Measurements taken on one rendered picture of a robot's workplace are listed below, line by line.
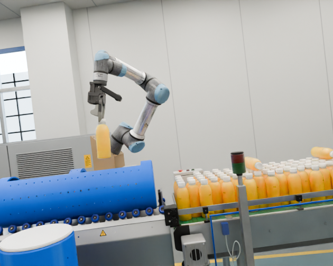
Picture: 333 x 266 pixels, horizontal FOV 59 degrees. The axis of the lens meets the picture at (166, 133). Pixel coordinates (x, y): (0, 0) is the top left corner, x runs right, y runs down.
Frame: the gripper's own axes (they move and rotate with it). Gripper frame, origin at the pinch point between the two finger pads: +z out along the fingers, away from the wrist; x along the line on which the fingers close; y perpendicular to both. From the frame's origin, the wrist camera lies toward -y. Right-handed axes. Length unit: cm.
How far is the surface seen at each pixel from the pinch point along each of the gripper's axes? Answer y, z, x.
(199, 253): -53, 61, 13
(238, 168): -68, 20, 18
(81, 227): 9, 58, -10
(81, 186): 10.1, 35.6, -7.2
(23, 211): 39, 51, -6
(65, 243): 3, 52, 36
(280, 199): -97, 36, -2
